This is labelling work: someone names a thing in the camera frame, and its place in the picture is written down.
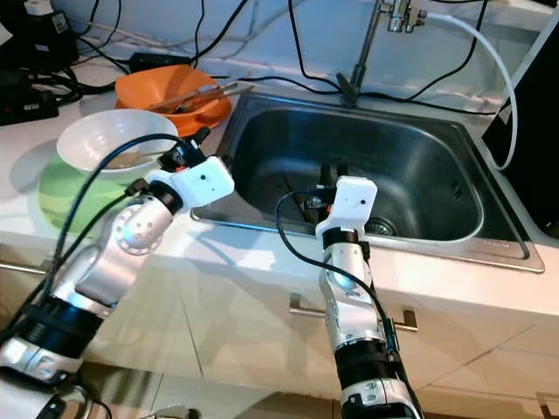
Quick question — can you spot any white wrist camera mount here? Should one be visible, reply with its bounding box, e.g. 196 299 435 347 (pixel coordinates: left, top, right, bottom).
147 157 235 210
317 176 378 250

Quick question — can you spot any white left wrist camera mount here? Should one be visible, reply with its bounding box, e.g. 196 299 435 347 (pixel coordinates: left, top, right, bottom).
147 157 235 210

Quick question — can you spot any black power strip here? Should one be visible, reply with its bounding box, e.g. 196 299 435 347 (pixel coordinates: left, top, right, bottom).
0 83 60 123

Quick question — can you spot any white base cabinet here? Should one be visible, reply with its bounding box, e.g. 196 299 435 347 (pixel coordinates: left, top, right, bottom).
0 244 559 419

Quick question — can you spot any white bowl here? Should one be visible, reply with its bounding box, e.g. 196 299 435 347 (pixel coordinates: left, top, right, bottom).
57 109 180 174

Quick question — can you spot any chrome tap valve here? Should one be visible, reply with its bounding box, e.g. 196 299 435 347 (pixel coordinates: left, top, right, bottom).
380 0 429 31

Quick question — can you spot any metal spoon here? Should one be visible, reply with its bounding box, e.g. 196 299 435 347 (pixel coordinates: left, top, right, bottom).
100 150 167 171

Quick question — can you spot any flat black power brick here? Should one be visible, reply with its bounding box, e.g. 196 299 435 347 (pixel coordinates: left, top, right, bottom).
129 52 193 72

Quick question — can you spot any grey robot foot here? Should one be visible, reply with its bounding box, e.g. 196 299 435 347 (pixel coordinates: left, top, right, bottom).
148 404 197 419

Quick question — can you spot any orange bowl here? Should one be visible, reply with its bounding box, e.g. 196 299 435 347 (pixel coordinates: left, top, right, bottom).
114 65 232 123

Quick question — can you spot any white water hose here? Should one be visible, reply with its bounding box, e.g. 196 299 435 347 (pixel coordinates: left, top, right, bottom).
426 9 519 171

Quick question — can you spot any orange plate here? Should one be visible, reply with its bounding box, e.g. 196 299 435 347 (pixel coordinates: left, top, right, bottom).
140 105 232 138

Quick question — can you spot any stainless steel sink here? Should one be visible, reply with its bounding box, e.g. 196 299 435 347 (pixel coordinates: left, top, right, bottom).
190 92 544 273

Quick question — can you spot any silver metal utensil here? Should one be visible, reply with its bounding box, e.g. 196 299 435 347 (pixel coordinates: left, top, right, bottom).
166 86 241 114
147 79 254 114

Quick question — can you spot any black power adapter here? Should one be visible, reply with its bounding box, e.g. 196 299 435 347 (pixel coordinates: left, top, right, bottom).
0 0 78 71

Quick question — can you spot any green plate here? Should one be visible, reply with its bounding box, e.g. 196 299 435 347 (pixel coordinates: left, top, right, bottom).
38 150 141 230

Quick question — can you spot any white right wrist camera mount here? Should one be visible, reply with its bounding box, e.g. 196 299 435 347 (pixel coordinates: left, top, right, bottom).
317 176 378 250

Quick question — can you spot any black appliance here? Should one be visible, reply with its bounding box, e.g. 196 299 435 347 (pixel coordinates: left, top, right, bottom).
480 26 559 215

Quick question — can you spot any sink drain strainer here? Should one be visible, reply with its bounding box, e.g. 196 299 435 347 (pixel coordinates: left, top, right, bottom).
367 216 394 238

